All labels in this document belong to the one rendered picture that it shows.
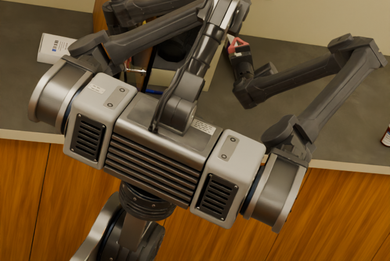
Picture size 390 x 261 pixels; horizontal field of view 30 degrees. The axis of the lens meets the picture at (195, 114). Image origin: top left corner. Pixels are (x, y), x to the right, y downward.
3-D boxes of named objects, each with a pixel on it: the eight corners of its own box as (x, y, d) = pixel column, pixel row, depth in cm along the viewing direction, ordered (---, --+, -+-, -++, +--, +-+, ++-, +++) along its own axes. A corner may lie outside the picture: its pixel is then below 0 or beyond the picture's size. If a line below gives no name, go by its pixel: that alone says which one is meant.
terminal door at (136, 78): (125, 72, 247) (151, -30, 222) (132, 134, 224) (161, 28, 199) (123, 72, 246) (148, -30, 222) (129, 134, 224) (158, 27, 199)
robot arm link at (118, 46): (242, -28, 162) (259, 11, 166) (236, -41, 174) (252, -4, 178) (64, 54, 168) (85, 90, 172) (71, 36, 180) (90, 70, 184)
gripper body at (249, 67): (250, 50, 226) (253, 65, 220) (255, 75, 233) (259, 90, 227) (229, 55, 226) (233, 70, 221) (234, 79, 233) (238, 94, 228)
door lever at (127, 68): (138, 61, 221) (140, 54, 220) (142, 78, 214) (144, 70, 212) (121, 58, 220) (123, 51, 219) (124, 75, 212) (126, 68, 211)
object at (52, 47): (41, 41, 256) (42, 32, 253) (86, 50, 259) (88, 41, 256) (36, 61, 247) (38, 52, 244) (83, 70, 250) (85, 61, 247)
